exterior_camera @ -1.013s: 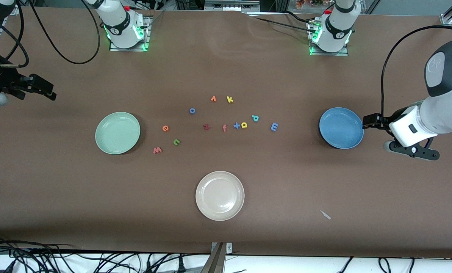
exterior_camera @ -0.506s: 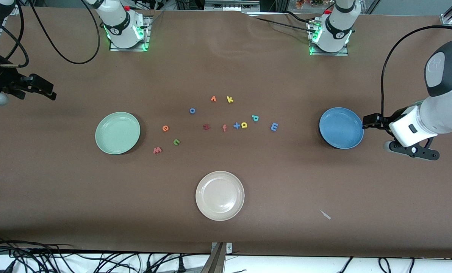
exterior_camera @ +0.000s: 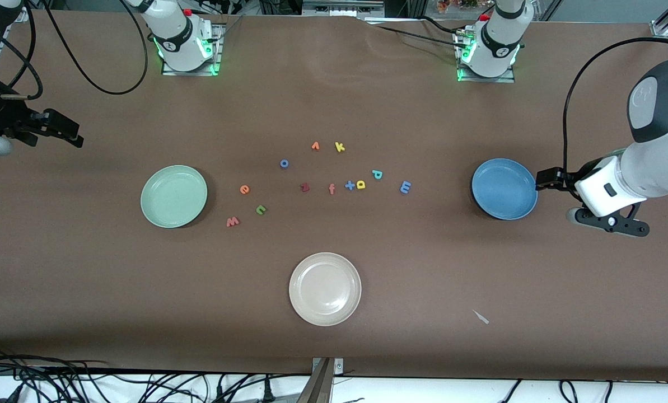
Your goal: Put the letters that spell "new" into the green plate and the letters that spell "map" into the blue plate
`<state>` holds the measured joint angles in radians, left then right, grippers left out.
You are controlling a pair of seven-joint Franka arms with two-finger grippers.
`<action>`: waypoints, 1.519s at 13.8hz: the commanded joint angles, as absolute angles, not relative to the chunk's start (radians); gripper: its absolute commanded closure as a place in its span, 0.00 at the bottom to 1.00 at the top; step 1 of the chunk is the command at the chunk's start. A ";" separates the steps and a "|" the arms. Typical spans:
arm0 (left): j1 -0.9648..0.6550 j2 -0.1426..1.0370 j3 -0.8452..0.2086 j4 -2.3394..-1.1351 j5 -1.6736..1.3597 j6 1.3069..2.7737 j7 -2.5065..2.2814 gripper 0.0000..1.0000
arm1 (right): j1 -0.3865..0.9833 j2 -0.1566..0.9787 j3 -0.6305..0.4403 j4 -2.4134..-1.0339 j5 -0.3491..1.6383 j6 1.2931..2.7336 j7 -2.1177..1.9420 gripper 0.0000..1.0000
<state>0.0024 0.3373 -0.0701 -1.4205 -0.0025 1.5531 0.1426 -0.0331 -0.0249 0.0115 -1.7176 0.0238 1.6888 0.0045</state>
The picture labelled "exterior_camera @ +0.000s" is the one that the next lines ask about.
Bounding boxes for black floor cable tangle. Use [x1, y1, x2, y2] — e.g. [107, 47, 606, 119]
[0, 343, 113, 403]

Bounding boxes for green plate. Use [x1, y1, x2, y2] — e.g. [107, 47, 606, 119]
[141, 165, 208, 229]

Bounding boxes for orange artificial flowers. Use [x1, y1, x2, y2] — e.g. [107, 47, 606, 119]
[437, 0, 480, 13]

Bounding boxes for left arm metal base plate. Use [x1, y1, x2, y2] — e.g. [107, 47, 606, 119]
[454, 28, 516, 83]

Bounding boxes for small metal bracket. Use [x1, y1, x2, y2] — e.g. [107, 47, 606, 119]
[312, 357, 344, 374]

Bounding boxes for beige plate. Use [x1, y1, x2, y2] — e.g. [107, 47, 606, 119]
[289, 252, 362, 327]

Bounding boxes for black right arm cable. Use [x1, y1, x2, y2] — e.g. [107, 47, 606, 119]
[0, 0, 150, 101]

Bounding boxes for grey power strip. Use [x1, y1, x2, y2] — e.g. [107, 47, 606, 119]
[303, 0, 385, 17]

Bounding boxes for grey metal post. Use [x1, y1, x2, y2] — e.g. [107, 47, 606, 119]
[297, 358, 334, 403]

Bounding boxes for blue plate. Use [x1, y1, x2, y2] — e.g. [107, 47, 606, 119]
[471, 158, 538, 221]

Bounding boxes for brown table cover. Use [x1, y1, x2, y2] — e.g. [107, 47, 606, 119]
[0, 8, 668, 382]

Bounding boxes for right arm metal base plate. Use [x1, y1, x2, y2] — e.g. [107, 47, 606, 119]
[162, 22, 223, 77]

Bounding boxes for black cable to arm base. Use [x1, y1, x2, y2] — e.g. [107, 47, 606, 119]
[362, 16, 474, 51]

